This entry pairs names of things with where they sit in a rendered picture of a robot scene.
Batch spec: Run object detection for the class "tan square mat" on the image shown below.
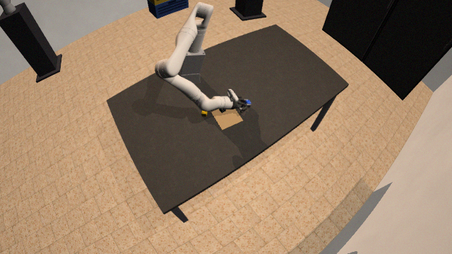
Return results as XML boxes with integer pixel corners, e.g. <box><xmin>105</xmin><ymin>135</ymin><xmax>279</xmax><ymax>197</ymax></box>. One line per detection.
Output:
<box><xmin>211</xmin><ymin>109</ymin><xmax>243</xmax><ymax>130</ymax></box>

